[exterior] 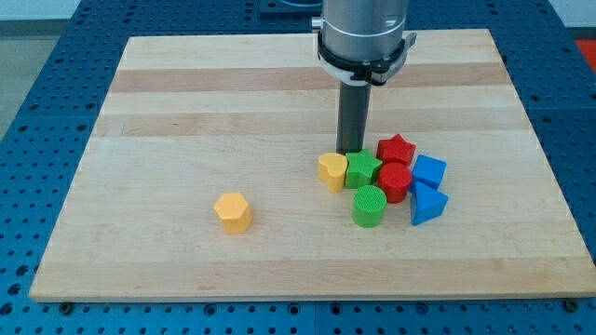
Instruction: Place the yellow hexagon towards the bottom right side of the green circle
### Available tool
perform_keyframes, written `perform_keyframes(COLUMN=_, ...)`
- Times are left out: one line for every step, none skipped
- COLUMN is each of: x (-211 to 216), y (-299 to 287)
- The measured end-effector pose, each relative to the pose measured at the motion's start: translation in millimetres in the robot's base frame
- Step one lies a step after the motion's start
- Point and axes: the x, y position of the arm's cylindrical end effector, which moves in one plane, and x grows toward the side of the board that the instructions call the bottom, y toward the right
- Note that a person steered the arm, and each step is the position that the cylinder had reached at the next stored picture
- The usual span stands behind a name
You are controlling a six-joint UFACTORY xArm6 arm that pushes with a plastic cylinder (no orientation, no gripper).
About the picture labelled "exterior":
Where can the black white tool clamp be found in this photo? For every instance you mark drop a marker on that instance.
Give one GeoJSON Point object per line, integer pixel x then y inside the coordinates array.
{"type": "Point", "coordinates": [360, 73]}

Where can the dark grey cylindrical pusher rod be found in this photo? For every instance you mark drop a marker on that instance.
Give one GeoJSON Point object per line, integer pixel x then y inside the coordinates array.
{"type": "Point", "coordinates": [352, 117]}

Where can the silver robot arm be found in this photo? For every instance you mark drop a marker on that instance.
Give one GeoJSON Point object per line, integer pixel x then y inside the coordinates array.
{"type": "Point", "coordinates": [361, 44]}

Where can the red circle block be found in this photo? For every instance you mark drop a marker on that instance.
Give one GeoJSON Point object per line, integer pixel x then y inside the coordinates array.
{"type": "Point", "coordinates": [395, 180]}

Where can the green circle block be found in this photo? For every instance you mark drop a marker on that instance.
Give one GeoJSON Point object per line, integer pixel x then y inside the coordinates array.
{"type": "Point", "coordinates": [369, 205]}

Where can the yellow hexagon block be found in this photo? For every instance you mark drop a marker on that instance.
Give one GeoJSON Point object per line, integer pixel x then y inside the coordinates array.
{"type": "Point", "coordinates": [234, 213]}

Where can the red star block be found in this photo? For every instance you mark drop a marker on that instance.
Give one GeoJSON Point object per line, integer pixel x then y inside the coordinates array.
{"type": "Point", "coordinates": [395, 150]}

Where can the green star block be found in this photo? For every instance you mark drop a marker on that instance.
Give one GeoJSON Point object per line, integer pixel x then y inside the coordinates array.
{"type": "Point", "coordinates": [363, 169]}

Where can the yellow heart block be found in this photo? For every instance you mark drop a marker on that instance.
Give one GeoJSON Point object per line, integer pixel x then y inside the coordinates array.
{"type": "Point", "coordinates": [332, 170]}

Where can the blue cube block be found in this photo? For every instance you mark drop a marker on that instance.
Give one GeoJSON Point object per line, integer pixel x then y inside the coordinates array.
{"type": "Point", "coordinates": [428, 170]}

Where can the blue triangle block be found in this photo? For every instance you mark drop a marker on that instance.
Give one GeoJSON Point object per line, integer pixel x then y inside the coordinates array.
{"type": "Point", "coordinates": [427, 203]}

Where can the wooden board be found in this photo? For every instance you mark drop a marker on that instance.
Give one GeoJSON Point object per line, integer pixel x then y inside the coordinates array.
{"type": "Point", "coordinates": [189, 118]}

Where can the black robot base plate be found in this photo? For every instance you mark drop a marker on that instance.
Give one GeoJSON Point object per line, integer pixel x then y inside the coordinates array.
{"type": "Point", "coordinates": [278, 8]}

